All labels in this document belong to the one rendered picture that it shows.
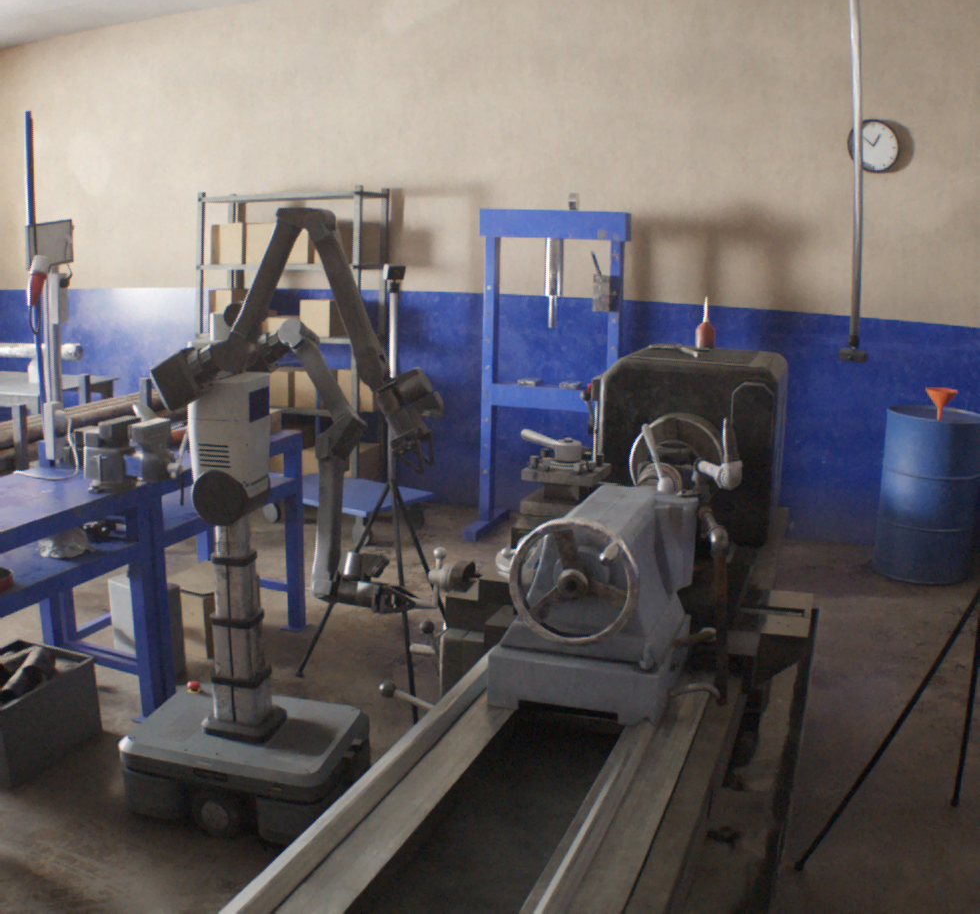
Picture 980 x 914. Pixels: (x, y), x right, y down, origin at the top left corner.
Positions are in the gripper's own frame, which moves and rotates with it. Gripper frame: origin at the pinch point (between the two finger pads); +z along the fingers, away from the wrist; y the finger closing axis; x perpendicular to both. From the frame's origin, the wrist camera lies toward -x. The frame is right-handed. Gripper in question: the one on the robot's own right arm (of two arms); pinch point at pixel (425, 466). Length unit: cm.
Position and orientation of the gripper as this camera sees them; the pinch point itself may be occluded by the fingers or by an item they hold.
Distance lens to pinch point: 247.9
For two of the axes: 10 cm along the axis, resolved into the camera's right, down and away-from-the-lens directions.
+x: -8.6, 4.4, 2.6
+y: 2.0, -1.7, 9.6
